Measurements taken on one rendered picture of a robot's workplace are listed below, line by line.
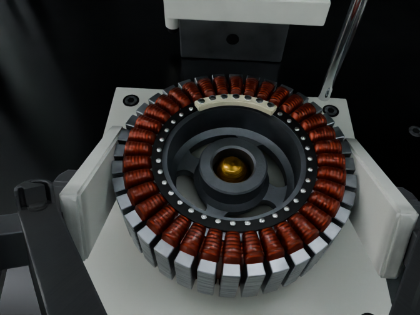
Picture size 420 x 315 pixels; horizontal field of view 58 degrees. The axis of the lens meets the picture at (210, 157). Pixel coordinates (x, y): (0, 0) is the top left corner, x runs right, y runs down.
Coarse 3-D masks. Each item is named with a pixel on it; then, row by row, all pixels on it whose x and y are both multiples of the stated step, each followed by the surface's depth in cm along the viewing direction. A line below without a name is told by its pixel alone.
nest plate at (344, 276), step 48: (144, 96) 24; (192, 192) 20; (96, 240) 18; (336, 240) 19; (96, 288) 17; (144, 288) 17; (192, 288) 17; (288, 288) 17; (336, 288) 17; (384, 288) 17
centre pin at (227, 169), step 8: (224, 160) 18; (232, 160) 18; (240, 160) 18; (216, 168) 18; (224, 168) 18; (232, 168) 18; (240, 168) 18; (248, 168) 19; (224, 176) 18; (232, 176) 18; (240, 176) 18; (248, 176) 18
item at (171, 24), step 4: (164, 8) 26; (164, 12) 27; (168, 20) 27; (172, 20) 27; (176, 20) 27; (168, 24) 27; (172, 24) 27; (176, 24) 27; (168, 28) 28; (172, 28) 27; (176, 28) 27; (172, 32) 28; (176, 32) 28
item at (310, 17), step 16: (176, 0) 14; (192, 0) 14; (208, 0) 14; (224, 0) 14; (240, 0) 14; (256, 0) 14; (272, 0) 14; (288, 0) 14; (304, 0) 14; (320, 0) 14; (176, 16) 14; (192, 16) 14; (208, 16) 14; (224, 16) 14; (240, 16) 14; (256, 16) 14; (272, 16) 14; (288, 16) 14; (304, 16) 14; (320, 16) 14
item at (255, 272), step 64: (128, 128) 19; (192, 128) 20; (256, 128) 20; (320, 128) 18; (128, 192) 16; (256, 192) 18; (320, 192) 16; (192, 256) 15; (256, 256) 14; (320, 256) 17
